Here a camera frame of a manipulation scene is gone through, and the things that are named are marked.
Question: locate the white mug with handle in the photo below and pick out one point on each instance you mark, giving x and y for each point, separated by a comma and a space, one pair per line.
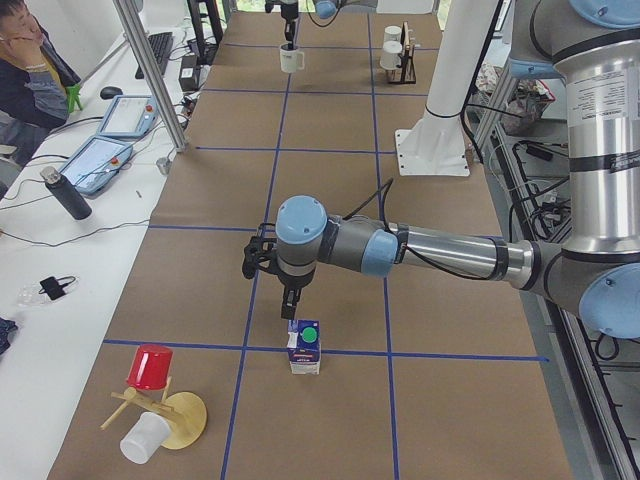
292, 58

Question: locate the blue white milk carton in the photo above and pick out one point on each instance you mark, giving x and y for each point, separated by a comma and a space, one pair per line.
304, 347

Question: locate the white cup left on rack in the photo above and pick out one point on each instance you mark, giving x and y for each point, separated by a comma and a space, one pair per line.
392, 33

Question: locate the white cup on rack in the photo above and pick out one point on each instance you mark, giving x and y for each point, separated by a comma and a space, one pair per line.
392, 33
390, 58

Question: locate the white cup right on rack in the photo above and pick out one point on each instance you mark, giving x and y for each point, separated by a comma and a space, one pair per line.
390, 58

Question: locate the wooden cup tree stand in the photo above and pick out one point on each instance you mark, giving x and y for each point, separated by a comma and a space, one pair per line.
185, 412

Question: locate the red plastic cup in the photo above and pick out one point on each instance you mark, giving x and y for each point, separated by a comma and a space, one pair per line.
150, 367

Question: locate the small metal cup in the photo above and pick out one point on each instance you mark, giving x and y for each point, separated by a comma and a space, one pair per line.
164, 165

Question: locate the white plastic cup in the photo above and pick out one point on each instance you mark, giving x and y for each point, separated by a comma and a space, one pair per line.
145, 437

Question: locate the black box on table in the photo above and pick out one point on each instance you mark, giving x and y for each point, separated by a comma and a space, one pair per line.
189, 76

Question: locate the black computer keyboard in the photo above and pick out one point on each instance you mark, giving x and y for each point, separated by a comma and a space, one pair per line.
161, 45

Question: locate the far teach pendant tablet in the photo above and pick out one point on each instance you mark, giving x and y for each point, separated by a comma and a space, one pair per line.
128, 117

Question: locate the teach pendant tablet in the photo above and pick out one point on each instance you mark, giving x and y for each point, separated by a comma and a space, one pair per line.
128, 117
95, 163

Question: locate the black computer mouse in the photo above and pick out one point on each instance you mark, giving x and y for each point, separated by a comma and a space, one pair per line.
110, 92

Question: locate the green plastic figure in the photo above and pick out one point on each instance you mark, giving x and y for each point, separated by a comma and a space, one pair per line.
73, 93

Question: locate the near teach pendant tablet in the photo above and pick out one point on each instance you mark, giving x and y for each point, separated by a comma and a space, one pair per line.
95, 163

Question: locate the black water bottle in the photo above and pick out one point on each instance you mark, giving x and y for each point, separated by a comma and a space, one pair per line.
65, 193

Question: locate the seated person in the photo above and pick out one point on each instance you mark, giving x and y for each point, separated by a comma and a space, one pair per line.
34, 82

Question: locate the aluminium frame post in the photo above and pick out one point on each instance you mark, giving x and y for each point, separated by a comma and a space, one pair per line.
141, 48

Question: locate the small black device with cable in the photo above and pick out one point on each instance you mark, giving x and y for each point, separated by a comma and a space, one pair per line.
56, 287

